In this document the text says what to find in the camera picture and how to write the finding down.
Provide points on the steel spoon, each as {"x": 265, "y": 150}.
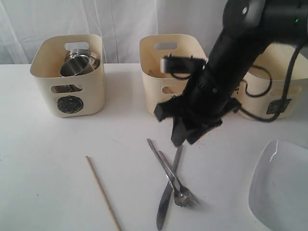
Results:
{"x": 181, "y": 199}

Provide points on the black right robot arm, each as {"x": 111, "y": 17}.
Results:
{"x": 248, "y": 28}

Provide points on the steel mug with handle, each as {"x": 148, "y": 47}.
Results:
{"x": 78, "y": 65}

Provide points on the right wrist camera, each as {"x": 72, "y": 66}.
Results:
{"x": 180, "y": 64}

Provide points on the steel fork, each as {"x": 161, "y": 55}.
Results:
{"x": 193, "y": 198}

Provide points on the cream bin with triangle mark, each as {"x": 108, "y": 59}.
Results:
{"x": 152, "y": 49}

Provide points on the steel cup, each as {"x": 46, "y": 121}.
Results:
{"x": 66, "y": 88}

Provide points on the steel mixing bowl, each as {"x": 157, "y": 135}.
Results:
{"x": 93, "y": 57}

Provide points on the cream bin with circle mark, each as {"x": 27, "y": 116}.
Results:
{"x": 45, "y": 69}

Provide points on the steel table knife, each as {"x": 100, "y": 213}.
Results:
{"x": 165, "y": 198}

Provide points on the white backdrop curtain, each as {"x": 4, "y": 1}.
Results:
{"x": 26, "y": 24}

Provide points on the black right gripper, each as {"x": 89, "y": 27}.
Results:
{"x": 198, "y": 110}

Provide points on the white square plate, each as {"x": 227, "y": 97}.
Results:
{"x": 278, "y": 194}

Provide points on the cream bin with square mark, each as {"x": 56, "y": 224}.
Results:
{"x": 261, "y": 89}

